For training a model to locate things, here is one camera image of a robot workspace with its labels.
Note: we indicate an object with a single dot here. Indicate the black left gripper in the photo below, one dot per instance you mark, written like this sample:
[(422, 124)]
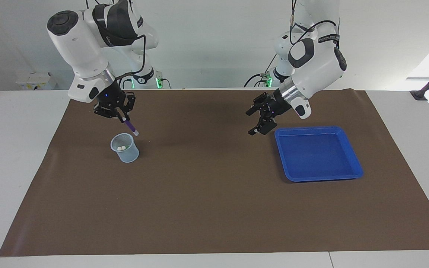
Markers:
[(277, 106)]

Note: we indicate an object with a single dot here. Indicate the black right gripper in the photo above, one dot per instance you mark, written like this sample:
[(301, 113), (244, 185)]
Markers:
[(111, 95)]

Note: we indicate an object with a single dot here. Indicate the purple marker pen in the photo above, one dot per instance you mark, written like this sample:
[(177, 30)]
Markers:
[(130, 127)]

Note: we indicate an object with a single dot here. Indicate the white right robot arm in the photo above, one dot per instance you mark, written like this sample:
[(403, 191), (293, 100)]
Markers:
[(84, 48)]

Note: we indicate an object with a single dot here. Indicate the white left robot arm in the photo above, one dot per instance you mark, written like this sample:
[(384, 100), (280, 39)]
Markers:
[(315, 70)]

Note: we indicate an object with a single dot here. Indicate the translucent plastic cup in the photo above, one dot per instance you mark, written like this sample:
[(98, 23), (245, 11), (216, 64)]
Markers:
[(129, 154)]

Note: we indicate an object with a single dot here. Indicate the blue plastic tray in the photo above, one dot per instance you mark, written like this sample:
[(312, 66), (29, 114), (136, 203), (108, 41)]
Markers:
[(317, 156)]

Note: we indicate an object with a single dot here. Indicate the white outlet box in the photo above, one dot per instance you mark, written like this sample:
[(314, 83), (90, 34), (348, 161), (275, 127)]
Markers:
[(35, 81)]

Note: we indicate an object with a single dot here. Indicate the brown table mat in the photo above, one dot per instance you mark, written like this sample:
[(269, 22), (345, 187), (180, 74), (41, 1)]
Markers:
[(214, 204)]

